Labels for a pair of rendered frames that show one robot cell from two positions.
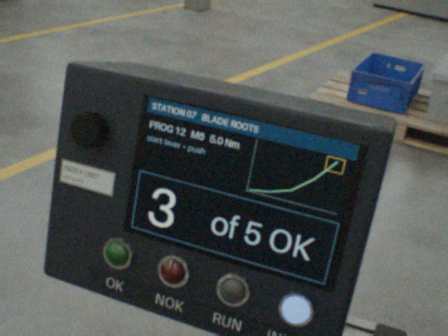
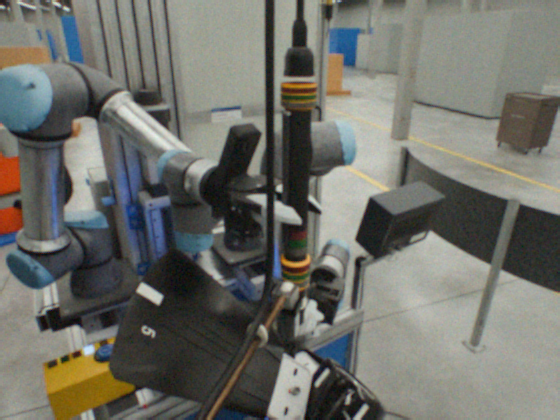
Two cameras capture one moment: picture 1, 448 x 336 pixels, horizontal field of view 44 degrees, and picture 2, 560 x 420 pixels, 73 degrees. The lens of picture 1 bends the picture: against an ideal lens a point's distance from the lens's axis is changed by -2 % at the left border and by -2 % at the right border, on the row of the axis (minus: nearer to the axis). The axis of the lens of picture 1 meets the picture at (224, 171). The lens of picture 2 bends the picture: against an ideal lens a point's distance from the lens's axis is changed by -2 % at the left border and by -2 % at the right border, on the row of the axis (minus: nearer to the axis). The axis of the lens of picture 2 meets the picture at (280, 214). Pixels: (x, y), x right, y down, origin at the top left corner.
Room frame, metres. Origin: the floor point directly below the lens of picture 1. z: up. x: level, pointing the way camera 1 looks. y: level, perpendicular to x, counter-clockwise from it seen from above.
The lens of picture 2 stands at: (0.83, -1.16, 1.71)
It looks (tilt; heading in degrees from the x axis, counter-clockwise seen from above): 25 degrees down; 128
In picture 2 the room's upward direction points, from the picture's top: straight up
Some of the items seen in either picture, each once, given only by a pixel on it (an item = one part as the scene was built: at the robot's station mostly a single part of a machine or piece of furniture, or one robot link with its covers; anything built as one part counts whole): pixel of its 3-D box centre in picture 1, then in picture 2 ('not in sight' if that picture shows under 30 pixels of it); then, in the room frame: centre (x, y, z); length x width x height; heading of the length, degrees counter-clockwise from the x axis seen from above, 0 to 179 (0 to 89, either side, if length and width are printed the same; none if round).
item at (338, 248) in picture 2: not in sight; (333, 259); (0.40, -0.39, 1.17); 0.11 x 0.08 x 0.09; 109
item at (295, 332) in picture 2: not in sight; (292, 304); (0.55, -0.78, 1.34); 0.09 x 0.07 x 0.10; 107
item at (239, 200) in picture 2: not in sight; (250, 200); (0.48, -0.79, 1.50); 0.09 x 0.05 x 0.02; 163
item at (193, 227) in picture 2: not in sight; (196, 218); (0.27, -0.72, 1.38); 0.11 x 0.08 x 0.11; 109
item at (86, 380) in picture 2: not in sight; (90, 378); (0.12, -0.94, 1.02); 0.16 x 0.10 x 0.11; 72
